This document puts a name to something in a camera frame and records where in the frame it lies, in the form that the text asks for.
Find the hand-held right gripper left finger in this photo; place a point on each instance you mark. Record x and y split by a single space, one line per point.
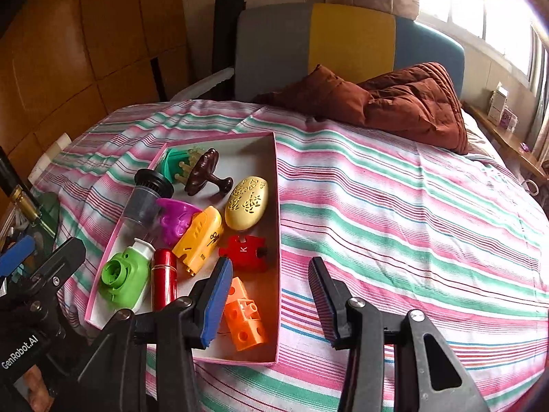
216 304

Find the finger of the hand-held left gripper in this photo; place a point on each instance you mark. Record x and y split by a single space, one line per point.
17 255
60 261

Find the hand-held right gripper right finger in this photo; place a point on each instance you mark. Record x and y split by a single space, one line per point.
321 300

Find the orange cube block toy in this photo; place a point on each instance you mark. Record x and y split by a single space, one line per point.
244 326

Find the red puzzle piece toy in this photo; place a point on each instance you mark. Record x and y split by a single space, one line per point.
242 253

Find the red metallic cylinder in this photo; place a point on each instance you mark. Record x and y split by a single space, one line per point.
164 279

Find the green and white camera toy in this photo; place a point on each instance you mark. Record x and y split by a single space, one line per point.
122 279

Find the yellow plastic toy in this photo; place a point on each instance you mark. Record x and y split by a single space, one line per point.
197 240

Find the purple plastic toy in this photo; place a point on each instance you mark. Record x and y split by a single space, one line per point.
176 219

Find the pale yellow egg-shaped case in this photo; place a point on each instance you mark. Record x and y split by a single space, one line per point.
246 204

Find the brown scalp massager brush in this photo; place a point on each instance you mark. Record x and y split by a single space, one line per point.
206 167

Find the pink shallow cardboard box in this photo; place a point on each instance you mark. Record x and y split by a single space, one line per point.
257 154

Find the person's left hand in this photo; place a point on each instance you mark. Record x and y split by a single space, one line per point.
37 388

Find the gold bottle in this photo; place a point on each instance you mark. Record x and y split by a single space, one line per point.
23 204

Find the green glass table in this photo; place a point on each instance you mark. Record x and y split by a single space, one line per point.
49 208

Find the clear jar with black lid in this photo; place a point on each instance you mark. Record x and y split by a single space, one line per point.
143 206

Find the stack of paper cups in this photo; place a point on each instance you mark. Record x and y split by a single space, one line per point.
53 150

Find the striped bed sheet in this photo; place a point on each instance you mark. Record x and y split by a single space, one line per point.
386 206

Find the green plastic block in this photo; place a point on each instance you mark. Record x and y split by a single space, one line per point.
169 165

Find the brown quilt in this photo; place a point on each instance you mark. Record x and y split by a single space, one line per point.
407 103

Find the wooden wardrobe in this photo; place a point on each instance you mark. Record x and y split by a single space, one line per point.
85 43

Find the pale pillow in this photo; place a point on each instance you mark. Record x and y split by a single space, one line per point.
474 135

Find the wooden side table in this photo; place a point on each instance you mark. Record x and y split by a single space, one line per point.
506 133

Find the small purple object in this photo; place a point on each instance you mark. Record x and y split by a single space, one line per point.
525 146

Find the purple carton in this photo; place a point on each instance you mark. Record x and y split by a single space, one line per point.
509 119

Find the grey yellow blue headboard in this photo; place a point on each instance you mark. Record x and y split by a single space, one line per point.
351 38

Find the white carton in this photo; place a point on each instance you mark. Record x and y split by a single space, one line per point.
497 103

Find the pale striped curtain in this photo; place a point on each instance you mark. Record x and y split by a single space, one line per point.
541 116

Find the window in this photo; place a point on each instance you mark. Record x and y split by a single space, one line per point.
472 4

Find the white plastic bed rail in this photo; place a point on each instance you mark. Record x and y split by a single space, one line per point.
201 83

